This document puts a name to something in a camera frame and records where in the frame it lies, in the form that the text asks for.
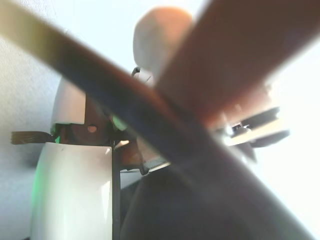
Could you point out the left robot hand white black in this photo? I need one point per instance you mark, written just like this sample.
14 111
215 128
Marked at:
75 187

